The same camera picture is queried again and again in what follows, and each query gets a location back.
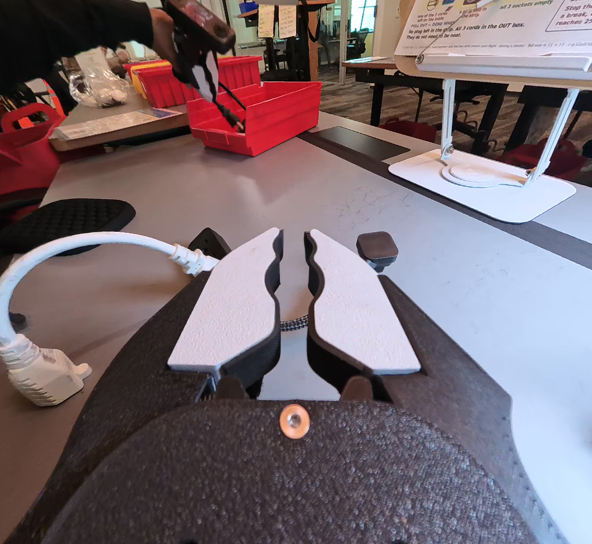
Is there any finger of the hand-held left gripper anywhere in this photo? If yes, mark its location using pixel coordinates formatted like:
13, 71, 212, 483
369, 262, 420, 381
190, 50, 222, 104

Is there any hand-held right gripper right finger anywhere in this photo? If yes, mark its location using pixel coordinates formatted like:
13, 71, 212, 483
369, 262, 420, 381
303, 229, 422, 380

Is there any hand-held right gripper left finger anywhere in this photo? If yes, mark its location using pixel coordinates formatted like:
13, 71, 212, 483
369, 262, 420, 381
167, 228, 284, 378

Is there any black power cord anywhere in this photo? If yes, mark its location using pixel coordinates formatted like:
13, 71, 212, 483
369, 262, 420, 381
214, 81, 248, 133

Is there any red plastic bin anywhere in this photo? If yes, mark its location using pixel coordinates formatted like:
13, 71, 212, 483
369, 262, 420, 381
187, 81, 323, 157
124, 56, 263, 109

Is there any person's left forearm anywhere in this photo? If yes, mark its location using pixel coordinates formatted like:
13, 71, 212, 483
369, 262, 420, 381
0, 0, 155, 97

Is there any yellow plastic bin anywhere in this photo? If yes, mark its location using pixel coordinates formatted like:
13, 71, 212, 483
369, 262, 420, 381
129, 60, 173, 87

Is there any hanging paper note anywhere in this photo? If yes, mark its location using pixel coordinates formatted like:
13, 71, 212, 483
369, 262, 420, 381
277, 4, 298, 39
257, 4, 277, 39

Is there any flat printed packet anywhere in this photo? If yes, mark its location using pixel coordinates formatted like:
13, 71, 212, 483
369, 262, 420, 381
48, 108, 186, 141

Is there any clear plastic bag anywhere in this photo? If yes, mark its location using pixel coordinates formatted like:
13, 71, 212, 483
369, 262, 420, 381
69, 51, 130, 107

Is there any dark wooden desk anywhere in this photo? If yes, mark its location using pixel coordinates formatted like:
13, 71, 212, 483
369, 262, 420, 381
341, 56, 509, 130

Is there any black mesh wrist pad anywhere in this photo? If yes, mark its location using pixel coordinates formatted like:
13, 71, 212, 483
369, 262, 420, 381
0, 198, 137, 258

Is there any white document stand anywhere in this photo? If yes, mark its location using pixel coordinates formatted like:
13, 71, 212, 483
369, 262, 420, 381
388, 0, 592, 224

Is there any red tote bag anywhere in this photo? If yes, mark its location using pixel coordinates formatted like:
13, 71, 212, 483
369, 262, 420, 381
0, 105, 65, 198
379, 117, 438, 143
502, 139, 588, 180

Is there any white power cord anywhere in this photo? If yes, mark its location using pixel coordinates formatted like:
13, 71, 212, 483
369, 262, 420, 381
0, 232, 220, 407

